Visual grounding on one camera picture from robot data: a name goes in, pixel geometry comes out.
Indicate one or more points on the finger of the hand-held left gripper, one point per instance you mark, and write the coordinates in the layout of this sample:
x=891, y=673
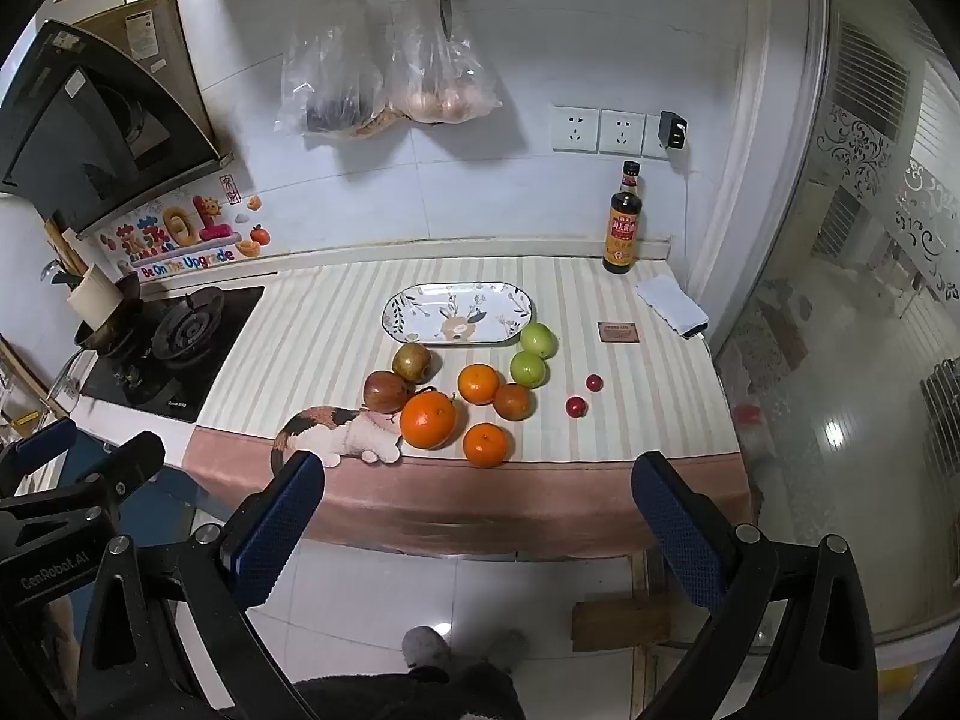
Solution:
x=45, y=444
x=127, y=461

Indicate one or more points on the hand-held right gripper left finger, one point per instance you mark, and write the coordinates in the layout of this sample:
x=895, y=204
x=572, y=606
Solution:
x=277, y=529

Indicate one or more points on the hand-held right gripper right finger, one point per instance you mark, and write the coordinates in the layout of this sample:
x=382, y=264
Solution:
x=675, y=532

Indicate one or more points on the small red fruit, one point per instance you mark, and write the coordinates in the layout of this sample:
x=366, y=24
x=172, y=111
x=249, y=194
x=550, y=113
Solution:
x=575, y=406
x=594, y=382

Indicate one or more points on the brown-red apple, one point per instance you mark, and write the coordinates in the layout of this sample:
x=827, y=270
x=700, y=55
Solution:
x=412, y=361
x=384, y=390

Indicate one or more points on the large orange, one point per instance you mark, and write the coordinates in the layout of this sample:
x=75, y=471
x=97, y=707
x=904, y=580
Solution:
x=427, y=420

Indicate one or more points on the dark orange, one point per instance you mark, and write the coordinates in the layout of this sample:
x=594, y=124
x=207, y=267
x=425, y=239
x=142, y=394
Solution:
x=514, y=402

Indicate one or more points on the green apple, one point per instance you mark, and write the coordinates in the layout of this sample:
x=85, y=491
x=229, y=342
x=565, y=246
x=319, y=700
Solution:
x=538, y=339
x=528, y=369

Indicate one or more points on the oval patterned ceramic plate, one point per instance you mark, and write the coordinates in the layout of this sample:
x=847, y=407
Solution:
x=459, y=315

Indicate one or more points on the wooden board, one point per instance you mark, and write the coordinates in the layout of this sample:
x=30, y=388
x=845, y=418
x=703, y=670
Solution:
x=622, y=621

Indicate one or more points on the black gas stove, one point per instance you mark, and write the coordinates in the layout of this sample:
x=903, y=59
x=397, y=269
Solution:
x=187, y=345

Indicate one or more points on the dark cooking pan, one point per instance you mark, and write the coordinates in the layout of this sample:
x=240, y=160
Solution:
x=112, y=326

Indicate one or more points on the beige utensil holder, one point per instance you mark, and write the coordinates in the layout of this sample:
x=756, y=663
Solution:
x=91, y=296

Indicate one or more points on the grey slipper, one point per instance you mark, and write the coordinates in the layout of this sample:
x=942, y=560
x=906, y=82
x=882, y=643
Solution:
x=426, y=646

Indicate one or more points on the brown square card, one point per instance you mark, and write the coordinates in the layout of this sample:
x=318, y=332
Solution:
x=618, y=331

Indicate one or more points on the person's dark trousers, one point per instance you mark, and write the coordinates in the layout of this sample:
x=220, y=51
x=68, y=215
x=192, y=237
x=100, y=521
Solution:
x=405, y=697

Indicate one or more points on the folded white cloth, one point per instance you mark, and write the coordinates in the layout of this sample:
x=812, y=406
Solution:
x=673, y=304

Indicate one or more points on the frosted glass sliding door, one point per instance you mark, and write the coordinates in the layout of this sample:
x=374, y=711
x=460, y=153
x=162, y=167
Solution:
x=832, y=330

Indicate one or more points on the black range hood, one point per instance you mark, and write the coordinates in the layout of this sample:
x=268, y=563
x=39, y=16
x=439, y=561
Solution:
x=97, y=142

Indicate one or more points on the dark sauce bottle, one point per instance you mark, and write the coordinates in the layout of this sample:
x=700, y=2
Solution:
x=624, y=229

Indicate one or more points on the black plug adapter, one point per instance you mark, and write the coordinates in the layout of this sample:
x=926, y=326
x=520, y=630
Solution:
x=675, y=129

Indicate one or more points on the brown range hood cover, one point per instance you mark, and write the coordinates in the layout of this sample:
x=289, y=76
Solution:
x=154, y=34

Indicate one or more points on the plastic bag with dark contents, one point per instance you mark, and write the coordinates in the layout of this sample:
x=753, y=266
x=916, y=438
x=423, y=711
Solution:
x=330, y=75

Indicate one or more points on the colourful wall sticker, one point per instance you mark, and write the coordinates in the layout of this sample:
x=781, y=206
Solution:
x=184, y=236

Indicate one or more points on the white wall socket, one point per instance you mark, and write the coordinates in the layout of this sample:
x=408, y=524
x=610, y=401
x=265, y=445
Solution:
x=651, y=146
x=622, y=133
x=575, y=129

